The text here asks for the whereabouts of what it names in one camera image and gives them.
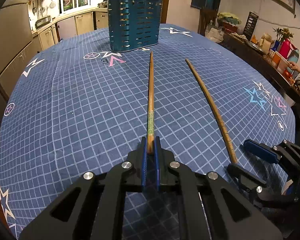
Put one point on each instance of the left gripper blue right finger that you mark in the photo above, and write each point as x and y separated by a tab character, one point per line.
156	161

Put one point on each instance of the lower kitchen counter cabinets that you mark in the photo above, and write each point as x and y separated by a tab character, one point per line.
70	25

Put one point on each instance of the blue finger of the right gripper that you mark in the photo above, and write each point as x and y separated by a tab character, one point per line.
246	180
262	151

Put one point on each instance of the silver multi-door refrigerator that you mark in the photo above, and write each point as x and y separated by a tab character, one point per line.
17	45

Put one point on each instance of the wooden chair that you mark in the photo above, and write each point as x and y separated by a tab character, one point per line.
206	16

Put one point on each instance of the dark brown wooden chopstick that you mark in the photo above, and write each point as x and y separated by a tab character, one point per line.
221	125

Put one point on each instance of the green banded wooden chopstick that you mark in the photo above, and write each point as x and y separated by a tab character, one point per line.
150	121

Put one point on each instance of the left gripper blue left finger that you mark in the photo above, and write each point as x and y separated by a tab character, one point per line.
144	161

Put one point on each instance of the teal perforated utensil holder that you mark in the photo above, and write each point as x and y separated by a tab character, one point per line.
133	24

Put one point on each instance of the toaster oven on counter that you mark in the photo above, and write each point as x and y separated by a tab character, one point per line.
42	21

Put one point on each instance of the dark wooden side table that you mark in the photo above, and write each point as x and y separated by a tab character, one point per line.
259	63

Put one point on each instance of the red thermos jug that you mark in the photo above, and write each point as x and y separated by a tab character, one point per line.
287	48

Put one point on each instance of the blue star grid tablecloth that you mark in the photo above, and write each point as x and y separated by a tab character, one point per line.
79	107

